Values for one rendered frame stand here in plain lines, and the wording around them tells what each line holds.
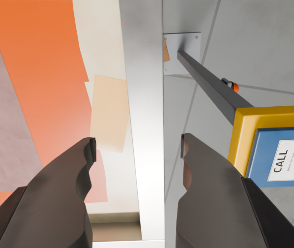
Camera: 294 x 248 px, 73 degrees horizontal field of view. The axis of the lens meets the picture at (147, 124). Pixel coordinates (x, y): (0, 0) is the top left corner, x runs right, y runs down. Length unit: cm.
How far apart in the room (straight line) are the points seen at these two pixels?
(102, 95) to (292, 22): 127
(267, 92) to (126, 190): 125
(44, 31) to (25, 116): 11
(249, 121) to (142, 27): 18
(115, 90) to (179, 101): 106
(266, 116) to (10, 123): 34
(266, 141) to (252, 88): 112
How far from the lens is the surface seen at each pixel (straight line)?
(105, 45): 24
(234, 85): 60
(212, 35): 125
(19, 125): 31
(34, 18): 26
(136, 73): 20
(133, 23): 20
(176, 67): 122
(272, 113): 31
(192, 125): 138
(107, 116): 26
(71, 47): 25
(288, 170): 35
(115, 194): 35
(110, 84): 25
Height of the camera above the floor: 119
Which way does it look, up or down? 63 degrees down
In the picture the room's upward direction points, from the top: 179 degrees clockwise
